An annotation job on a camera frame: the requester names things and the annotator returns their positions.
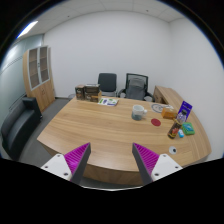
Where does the brown cardboard box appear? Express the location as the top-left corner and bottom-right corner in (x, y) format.
(161, 105), (178, 120)

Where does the light wooden box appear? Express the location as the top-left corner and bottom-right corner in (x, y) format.
(83, 92), (103, 103)

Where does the mesh office chair with jacket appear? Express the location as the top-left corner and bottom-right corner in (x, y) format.
(118, 72), (155, 102)

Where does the ceiling light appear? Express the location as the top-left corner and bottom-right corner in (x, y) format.
(16, 20), (39, 39)

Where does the black office chair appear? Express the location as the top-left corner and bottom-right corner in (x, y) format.
(97, 72), (118, 98)

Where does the wooden side desk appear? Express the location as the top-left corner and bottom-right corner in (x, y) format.
(152, 85), (184, 108)

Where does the white and green leaflet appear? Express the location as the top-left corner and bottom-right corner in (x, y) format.
(97, 97), (120, 107)

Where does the flat round red coaster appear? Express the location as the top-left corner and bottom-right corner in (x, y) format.
(150, 118), (162, 128)

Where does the purple package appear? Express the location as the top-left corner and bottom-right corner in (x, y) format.
(177, 100), (194, 123)

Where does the black sofa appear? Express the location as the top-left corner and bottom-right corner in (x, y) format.
(0, 96), (44, 161)

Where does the wooden cabinet with glass doors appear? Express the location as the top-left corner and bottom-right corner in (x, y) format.
(22, 44), (56, 113)

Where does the small brown box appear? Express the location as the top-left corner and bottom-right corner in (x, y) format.
(74, 84), (86, 101)

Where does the grey patterned round disc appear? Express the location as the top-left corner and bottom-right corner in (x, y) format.
(150, 103), (166, 114)

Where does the clear bottle with black cap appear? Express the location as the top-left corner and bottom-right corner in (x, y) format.
(167, 110), (188, 140)

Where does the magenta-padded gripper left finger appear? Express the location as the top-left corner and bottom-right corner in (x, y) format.
(40, 142), (92, 186)

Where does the green cloth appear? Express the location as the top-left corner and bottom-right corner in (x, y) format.
(181, 122), (196, 136)

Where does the white and grey mug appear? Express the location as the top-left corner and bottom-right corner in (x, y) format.
(131, 104), (148, 122)

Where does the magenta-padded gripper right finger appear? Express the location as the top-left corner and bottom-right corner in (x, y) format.
(131, 142), (184, 186)

